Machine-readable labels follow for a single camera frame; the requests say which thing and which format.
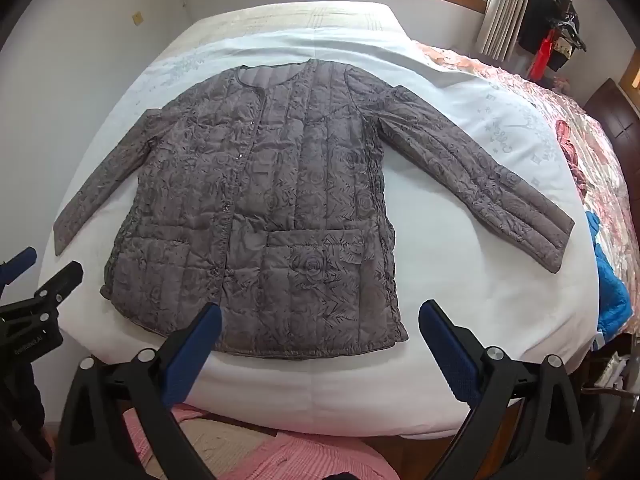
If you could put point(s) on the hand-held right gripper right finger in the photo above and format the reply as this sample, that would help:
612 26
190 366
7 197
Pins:
450 355

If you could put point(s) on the white patterned bed sheet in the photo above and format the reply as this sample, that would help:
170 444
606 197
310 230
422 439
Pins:
475 310

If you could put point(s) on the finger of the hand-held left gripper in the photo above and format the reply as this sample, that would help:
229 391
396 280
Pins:
20 260
65 280

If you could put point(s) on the beige curtain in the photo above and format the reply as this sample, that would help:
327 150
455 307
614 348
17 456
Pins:
505 15

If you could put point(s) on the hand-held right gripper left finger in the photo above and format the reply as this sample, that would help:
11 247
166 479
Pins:
195 355

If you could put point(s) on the person's pink checkered clothing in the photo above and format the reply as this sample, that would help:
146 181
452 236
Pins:
320 460

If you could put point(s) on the person's left hand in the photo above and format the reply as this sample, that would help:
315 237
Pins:
22 410

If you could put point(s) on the blue garment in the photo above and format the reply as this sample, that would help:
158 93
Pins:
607 290

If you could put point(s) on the pink floral blanket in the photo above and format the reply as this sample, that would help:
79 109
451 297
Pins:
575 110

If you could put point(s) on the beige quilted bedspread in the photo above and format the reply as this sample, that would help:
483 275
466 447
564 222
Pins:
300 17

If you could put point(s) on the grey quilted jacket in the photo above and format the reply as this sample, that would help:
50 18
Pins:
300 185

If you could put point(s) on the red bag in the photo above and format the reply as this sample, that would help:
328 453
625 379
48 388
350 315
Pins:
542 57

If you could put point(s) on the wall switch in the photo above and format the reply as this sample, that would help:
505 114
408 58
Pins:
136 17

